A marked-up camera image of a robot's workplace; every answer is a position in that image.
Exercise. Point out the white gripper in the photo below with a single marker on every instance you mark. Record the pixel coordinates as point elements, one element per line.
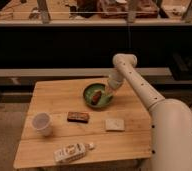
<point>115,81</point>

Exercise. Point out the green ceramic bowl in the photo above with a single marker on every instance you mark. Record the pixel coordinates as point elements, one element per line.
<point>89,92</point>

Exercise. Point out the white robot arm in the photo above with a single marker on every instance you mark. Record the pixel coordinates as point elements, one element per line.
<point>171,119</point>

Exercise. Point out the brown sausage food item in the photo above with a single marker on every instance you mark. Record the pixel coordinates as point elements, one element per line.
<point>96,97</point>

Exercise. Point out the pale sponge block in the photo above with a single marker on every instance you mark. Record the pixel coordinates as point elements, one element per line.
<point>114,124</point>

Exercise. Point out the brown chocolate bar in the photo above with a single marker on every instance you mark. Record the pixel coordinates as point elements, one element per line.
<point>78,117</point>

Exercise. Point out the wooden folding table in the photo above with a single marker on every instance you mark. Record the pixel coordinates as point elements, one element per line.
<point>58,98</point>

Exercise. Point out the white drink carton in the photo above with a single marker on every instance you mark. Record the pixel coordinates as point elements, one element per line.
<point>72,152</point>

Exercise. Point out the white plastic cup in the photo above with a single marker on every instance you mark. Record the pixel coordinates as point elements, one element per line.
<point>41,123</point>

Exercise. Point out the long wooden bench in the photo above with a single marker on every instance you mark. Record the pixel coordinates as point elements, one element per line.
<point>31,76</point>

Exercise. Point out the upper wooden shelf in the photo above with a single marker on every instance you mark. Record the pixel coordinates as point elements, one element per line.
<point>96,12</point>

